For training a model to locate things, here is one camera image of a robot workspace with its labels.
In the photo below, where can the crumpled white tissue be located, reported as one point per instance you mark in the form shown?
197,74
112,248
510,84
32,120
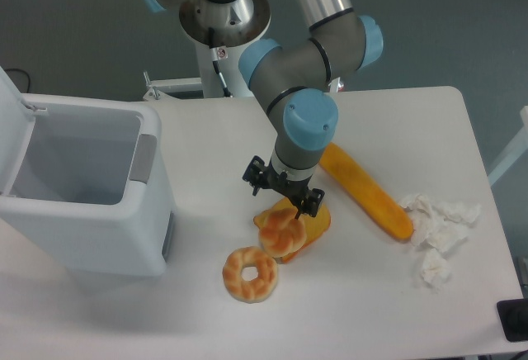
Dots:
439,228

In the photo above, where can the long orange baguette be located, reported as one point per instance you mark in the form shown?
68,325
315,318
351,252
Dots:
366,192

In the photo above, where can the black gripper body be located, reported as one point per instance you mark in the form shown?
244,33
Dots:
294,190

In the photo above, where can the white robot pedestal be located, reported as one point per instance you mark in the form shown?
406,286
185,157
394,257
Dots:
224,73

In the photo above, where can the ring shaped bread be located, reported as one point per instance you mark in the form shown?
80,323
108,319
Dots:
250,275

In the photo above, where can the orange toast slice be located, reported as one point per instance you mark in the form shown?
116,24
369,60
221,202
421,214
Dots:
315,226

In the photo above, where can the white open trash bin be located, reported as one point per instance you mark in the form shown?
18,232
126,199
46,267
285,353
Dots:
84,180

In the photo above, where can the round knotted bread roll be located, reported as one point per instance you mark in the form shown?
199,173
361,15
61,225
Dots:
282,233

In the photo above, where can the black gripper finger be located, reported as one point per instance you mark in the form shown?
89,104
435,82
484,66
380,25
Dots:
307,202
257,175

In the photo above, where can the white frame at right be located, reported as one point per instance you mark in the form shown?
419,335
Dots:
515,148

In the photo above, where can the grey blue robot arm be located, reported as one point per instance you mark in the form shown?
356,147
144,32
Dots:
291,86

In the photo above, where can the black device at edge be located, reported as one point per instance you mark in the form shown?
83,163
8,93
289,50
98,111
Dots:
513,317

